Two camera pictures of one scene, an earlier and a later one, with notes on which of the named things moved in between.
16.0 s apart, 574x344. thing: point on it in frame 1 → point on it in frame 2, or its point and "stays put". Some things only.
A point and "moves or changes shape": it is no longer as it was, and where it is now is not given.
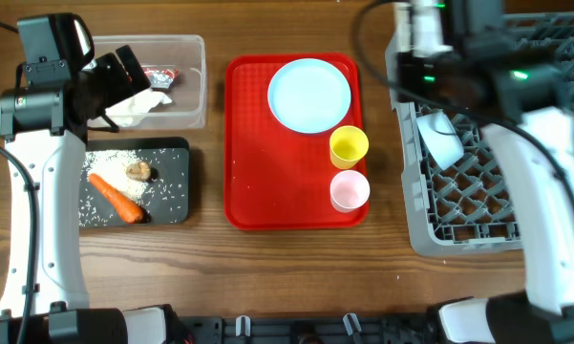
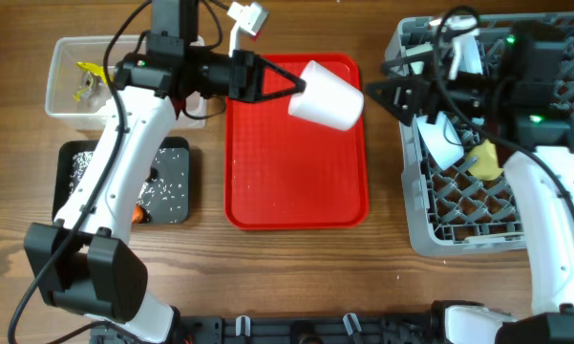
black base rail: x=287 y=330 stays put
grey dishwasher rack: x=477 y=204 stays put
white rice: x=113 y=165 moves or changes shape
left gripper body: x=110 y=81 → x=240 y=74
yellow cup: x=348 y=145 → x=486 y=166
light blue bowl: x=440 y=138 stays put
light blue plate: x=309 y=96 moves or changes shape
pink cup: x=349 y=191 → x=328 y=98
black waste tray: x=153 y=172 stays put
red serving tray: x=275 y=178 stays put
